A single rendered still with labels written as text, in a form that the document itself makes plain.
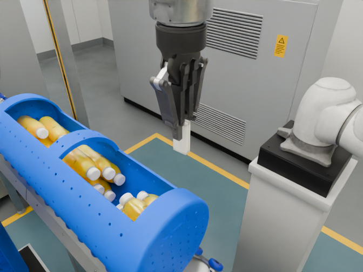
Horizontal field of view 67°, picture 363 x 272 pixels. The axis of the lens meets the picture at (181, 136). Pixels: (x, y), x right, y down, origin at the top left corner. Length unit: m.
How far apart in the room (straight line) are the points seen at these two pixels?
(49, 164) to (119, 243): 0.35
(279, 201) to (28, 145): 0.94
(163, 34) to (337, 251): 2.08
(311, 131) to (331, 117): 0.09
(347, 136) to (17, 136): 1.07
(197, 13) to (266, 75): 1.82
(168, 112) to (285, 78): 1.73
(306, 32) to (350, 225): 1.44
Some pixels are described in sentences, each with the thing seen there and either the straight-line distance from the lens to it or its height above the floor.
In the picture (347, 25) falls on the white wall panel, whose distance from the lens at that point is 3.26.
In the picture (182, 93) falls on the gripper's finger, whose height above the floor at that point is 1.54.
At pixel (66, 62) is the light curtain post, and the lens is 1.52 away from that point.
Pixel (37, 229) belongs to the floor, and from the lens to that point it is 2.39.
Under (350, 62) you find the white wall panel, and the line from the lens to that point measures 3.32.
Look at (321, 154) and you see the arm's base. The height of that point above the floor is 1.11.
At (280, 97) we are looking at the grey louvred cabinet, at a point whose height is 0.79.
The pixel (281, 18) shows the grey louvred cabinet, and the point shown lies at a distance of 2.06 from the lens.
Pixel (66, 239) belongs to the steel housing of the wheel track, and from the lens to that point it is 1.12.
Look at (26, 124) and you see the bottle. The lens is 1.23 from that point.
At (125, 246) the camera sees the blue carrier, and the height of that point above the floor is 1.18.
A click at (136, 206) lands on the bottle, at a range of 0.76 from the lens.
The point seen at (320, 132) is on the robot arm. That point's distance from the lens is 1.04.
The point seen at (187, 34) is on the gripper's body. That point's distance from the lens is 0.39.
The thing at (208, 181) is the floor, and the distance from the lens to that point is 2.48.
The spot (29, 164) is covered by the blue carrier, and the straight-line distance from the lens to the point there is 0.99.
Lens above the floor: 1.74
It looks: 35 degrees down
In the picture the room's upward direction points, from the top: straight up
